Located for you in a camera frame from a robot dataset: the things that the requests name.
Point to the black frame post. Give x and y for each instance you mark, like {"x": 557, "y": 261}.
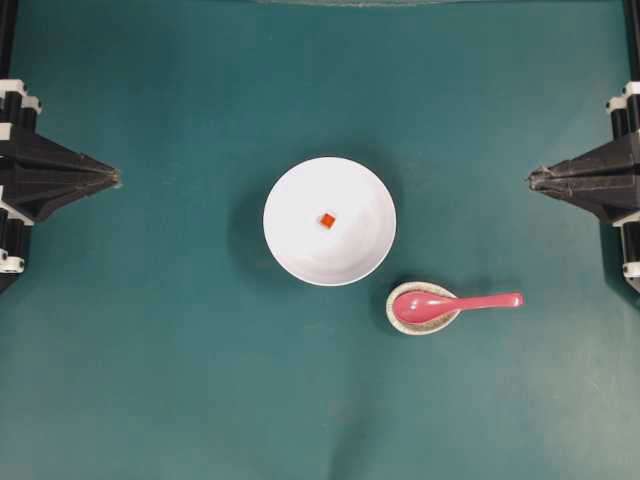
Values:
{"x": 632, "y": 24}
{"x": 8, "y": 19}

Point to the large white bowl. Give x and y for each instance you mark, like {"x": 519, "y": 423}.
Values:
{"x": 361, "y": 237}

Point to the black left frame post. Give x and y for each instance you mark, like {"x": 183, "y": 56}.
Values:
{"x": 8, "y": 19}

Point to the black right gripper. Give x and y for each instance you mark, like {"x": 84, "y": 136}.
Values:
{"x": 611, "y": 201}

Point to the black right frame post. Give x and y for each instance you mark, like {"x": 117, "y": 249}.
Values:
{"x": 632, "y": 24}

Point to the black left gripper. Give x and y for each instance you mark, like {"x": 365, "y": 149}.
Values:
{"x": 24, "y": 204}

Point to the small crackle-glaze dish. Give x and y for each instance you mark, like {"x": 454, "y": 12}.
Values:
{"x": 418, "y": 329}

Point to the small red block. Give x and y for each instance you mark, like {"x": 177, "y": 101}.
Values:
{"x": 327, "y": 220}

